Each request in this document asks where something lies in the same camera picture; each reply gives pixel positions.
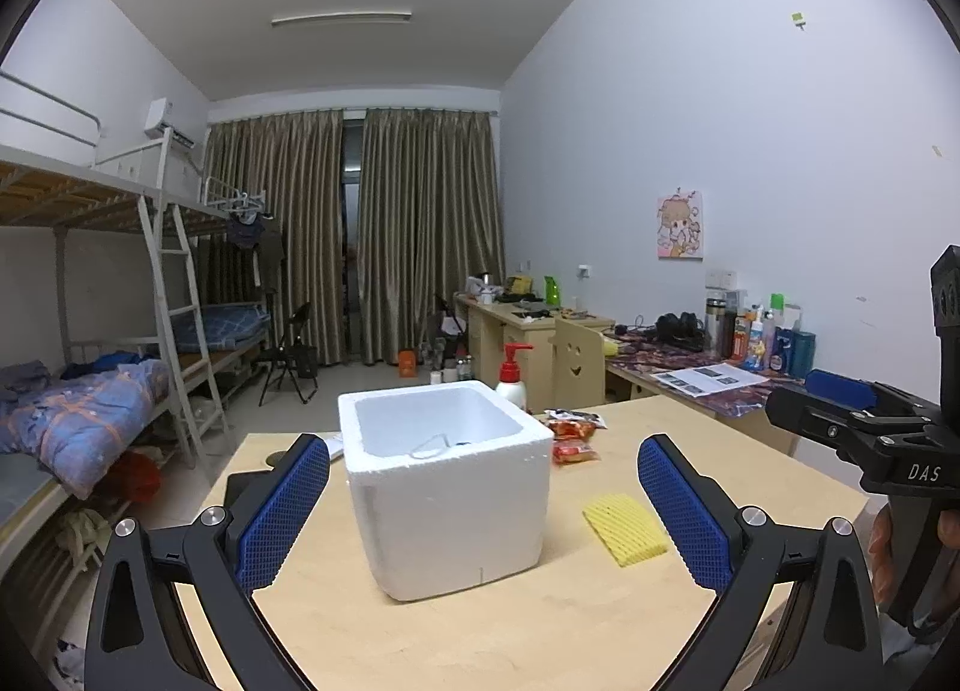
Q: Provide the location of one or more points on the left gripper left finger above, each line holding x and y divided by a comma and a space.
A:
139, 636

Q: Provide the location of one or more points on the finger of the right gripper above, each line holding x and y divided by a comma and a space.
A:
839, 389

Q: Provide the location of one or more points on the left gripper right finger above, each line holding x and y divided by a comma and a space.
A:
827, 637

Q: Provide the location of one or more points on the yellow foam fruit net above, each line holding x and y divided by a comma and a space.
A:
629, 532

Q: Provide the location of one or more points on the light blue face mask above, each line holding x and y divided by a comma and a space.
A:
434, 446

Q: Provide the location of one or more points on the person's right hand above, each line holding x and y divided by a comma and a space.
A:
879, 557

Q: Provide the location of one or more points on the teal box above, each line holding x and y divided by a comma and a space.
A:
797, 349

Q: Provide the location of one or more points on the printed paper sheet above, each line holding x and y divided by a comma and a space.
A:
704, 381

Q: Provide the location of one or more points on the steel thermos flask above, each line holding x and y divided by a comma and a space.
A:
715, 318

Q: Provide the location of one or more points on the black headphones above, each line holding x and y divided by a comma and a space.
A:
682, 331

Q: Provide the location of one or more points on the blue plaid quilt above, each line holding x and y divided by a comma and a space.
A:
78, 428

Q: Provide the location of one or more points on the wooden smiley chair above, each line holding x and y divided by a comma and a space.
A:
578, 366

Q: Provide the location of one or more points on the red snack packet front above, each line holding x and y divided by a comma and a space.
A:
572, 451

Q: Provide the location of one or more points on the red snack packet pile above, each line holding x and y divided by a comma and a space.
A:
572, 425

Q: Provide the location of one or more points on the metal bunk bed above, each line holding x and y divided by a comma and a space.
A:
156, 192

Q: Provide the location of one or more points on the green plastic item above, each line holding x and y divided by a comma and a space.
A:
552, 292

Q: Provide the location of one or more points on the black folding chair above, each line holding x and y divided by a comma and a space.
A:
293, 359

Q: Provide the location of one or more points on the white lotion pump bottle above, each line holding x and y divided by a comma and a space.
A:
510, 383

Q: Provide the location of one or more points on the white styrofoam box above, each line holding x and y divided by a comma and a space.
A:
470, 517

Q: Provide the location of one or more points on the wooden desk with drawers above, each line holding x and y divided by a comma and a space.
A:
490, 327

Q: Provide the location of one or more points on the brown window curtains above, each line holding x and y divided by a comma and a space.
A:
369, 223

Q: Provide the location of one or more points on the white air conditioner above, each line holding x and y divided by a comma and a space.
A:
159, 122

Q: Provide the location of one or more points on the ceiling tube light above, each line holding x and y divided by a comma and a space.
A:
354, 16

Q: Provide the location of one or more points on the anime girl wall poster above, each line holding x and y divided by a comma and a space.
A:
680, 226

